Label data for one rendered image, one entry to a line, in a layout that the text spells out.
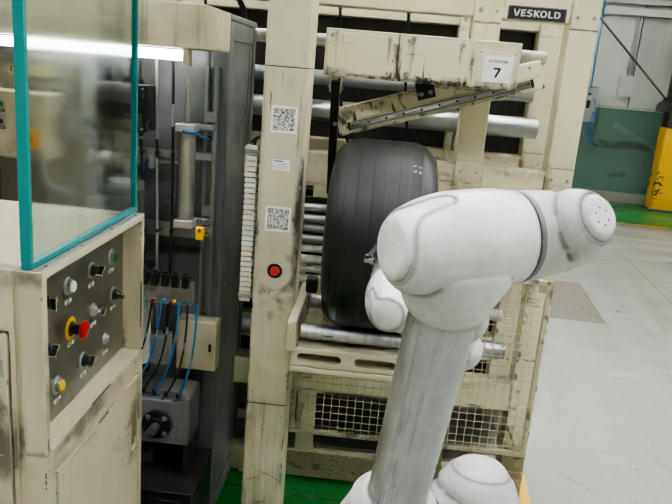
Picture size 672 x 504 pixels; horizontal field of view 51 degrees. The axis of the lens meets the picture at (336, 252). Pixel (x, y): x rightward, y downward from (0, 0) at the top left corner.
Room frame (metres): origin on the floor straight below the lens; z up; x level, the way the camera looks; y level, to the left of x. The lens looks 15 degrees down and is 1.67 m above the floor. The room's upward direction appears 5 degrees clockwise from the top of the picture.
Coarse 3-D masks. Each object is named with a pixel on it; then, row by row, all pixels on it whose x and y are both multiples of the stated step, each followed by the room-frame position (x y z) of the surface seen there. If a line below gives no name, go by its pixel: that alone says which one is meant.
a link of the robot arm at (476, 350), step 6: (486, 318) 1.27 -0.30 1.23; (480, 324) 1.27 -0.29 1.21; (486, 324) 1.29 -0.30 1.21; (480, 330) 1.29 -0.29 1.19; (474, 336) 1.31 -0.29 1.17; (480, 336) 1.32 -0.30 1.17; (474, 342) 1.39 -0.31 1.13; (480, 342) 1.43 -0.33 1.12; (474, 348) 1.41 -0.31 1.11; (480, 348) 1.42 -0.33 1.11; (474, 354) 1.40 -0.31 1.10; (480, 354) 1.42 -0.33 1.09; (468, 360) 1.40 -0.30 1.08; (474, 360) 1.40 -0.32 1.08; (468, 366) 1.40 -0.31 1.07; (474, 366) 1.42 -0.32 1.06
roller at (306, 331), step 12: (300, 324) 1.95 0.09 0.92; (312, 324) 1.96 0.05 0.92; (300, 336) 1.93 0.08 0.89; (312, 336) 1.93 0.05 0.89; (324, 336) 1.93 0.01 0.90; (336, 336) 1.93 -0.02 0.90; (348, 336) 1.92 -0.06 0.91; (360, 336) 1.92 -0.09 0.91; (372, 336) 1.92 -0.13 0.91; (384, 336) 1.92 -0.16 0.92; (396, 336) 1.93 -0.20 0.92
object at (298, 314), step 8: (304, 288) 2.21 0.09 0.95; (304, 296) 2.13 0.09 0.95; (296, 304) 2.05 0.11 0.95; (304, 304) 2.10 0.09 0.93; (296, 312) 1.97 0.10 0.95; (304, 312) 2.12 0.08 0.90; (288, 320) 1.90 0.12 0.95; (296, 320) 1.91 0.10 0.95; (304, 320) 2.14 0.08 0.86; (288, 328) 1.90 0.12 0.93; (296, 328) 1.90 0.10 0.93; (288, 336) 1.90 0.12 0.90; (296, 336) 1.92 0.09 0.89; (288, 344) 1.90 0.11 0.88; (296, 344) 1.91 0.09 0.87
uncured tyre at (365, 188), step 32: (352, 160) 1.93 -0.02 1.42; (384, 160) 1.93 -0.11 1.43; (416, 160) 1.94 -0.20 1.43; (352, 192) 1.85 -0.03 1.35; (384, 192) 1.85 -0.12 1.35; (416, 192) 1.85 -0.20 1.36; (352, 224) 1.81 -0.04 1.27; (352, 256) 1.80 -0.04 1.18; (320, 288) 1.95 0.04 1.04; (352, 288) 1.81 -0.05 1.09; (352, 320) 1.88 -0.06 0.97
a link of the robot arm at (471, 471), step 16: (448, 464) 1.16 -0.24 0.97; (464, 464) 1.15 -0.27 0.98; (480, 464) 1.16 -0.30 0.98; (496, 464) 1.16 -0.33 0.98; (448, 480) 1.12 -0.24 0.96; (464, 480) 1.11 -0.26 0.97; (480, 480) 1.11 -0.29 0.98; (496, 480) 1.11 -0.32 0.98; (512, 480) 1.14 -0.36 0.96; (448, 496) 1.11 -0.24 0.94; (464, 496) 1.09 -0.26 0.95; (480, 496) 1.09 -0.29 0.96; (496, 496) 1.09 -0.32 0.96; (512, 496) 1.11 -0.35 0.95
